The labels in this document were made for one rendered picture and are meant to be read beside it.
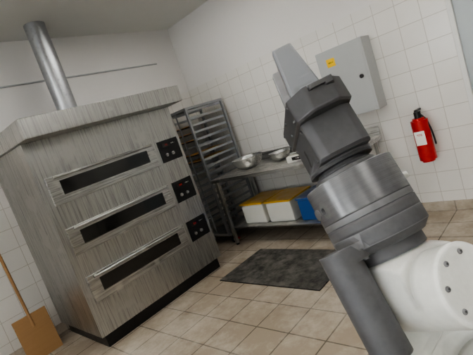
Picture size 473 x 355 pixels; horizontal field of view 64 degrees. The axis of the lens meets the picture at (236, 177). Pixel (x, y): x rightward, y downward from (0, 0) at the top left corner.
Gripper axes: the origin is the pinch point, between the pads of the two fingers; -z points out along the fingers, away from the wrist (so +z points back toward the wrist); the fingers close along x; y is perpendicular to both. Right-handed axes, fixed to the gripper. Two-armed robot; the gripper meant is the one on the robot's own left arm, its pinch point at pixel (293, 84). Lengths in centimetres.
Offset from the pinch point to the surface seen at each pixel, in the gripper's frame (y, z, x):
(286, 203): -31, -36, -379
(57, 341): 229, -10, -330
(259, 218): 2, -39, -415
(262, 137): -49, -132, -431
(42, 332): 234, -23, -321
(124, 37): 53, -322, -383
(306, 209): -46, -19, -367
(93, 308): 163, -17, -284
